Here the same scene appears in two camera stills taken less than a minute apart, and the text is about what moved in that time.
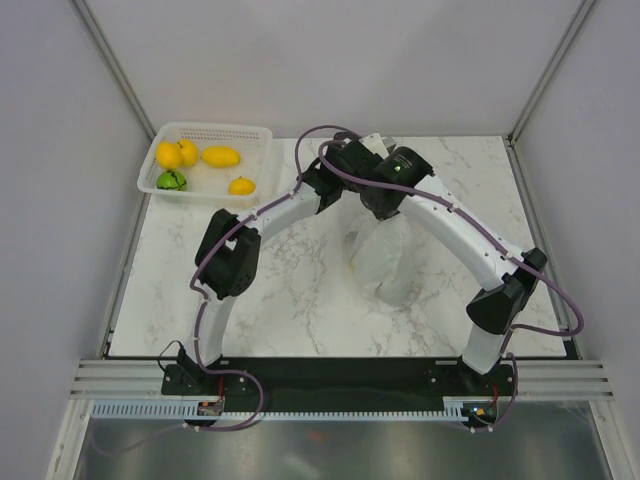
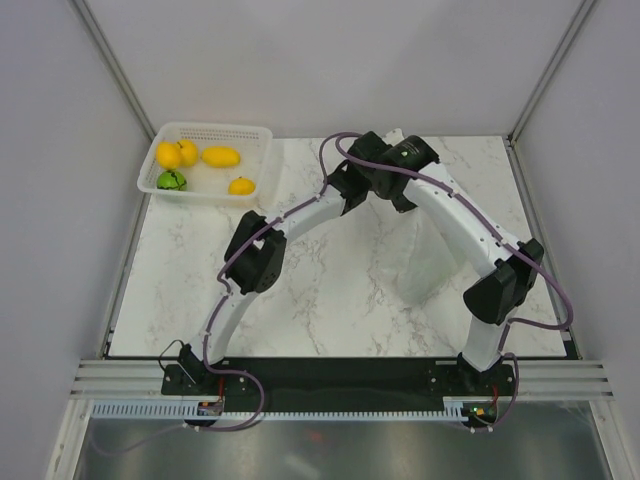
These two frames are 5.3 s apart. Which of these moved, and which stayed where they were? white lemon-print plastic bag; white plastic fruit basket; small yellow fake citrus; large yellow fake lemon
Moved: white lemon-print plastic bag
Stayed: white plastic fruit basket; small yellow fake citrus; large yellow fake lemon
